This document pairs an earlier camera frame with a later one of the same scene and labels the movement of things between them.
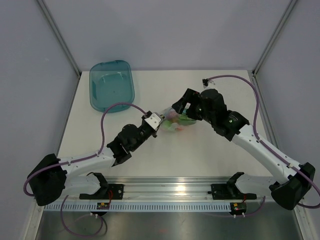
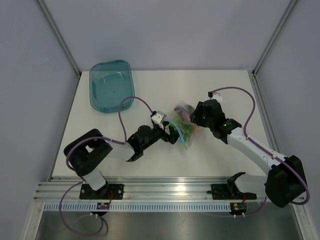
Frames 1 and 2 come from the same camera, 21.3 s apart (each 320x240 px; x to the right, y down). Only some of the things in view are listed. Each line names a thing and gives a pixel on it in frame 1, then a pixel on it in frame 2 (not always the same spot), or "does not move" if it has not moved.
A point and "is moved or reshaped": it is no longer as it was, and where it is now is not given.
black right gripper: x=191 y=97 -> x=195 y=116
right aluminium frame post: x=273 y=36 does not move
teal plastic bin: x=111 y=83 does not move
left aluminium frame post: x=57 y=31 does not move
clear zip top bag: x=172 y=120 is moved or reshaped
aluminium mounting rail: x=199 y=188 does not move
